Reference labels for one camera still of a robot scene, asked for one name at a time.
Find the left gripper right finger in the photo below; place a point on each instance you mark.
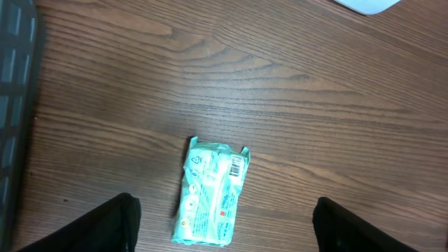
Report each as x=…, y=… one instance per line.
x=339, y=230

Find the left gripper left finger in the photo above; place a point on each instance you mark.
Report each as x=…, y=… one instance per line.
x=112, y=226

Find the teal snack packet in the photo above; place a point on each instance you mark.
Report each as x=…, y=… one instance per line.
x=213, y=180

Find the white barcode scanner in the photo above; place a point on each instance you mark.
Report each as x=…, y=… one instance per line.
x=368, y=7

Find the grey plastic mesh basket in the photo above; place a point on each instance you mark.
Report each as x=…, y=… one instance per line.
x=19, y=27

